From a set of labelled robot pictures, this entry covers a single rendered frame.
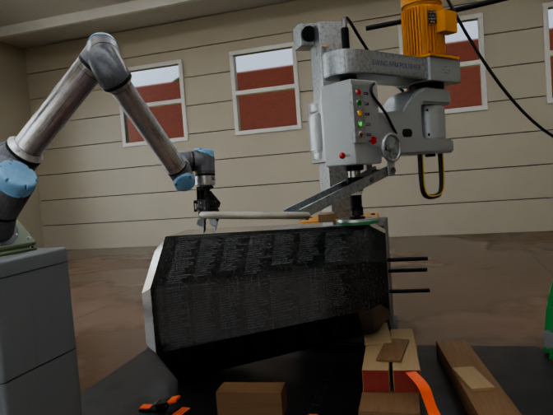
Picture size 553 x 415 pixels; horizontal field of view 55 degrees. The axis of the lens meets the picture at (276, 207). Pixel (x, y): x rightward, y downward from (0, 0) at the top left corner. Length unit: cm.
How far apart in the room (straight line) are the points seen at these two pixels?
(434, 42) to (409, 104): 43
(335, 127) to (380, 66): 39
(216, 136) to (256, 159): 85
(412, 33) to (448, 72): 30
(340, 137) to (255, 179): 652
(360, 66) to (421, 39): 64
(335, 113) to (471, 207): 613
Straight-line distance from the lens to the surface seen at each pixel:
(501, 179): 868
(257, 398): 247
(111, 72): 199
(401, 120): 292
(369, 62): 277
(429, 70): 314
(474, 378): 260
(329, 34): 357
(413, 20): 327
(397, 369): 240
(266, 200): 908
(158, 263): 278
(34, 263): 221
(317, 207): 248
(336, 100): 270
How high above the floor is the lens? 106
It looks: 3 degrees down
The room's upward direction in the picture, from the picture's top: 4 degrees counter-clockwise
